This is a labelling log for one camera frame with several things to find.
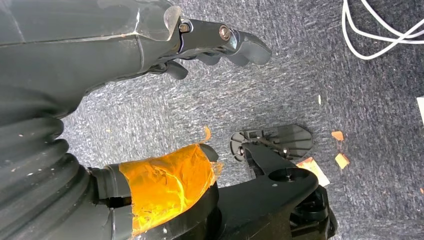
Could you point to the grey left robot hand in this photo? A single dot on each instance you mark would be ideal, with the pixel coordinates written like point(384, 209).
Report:
point(82, 43)

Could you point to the white and orange paper piece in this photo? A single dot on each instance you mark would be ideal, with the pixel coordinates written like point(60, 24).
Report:
point(318, 174)

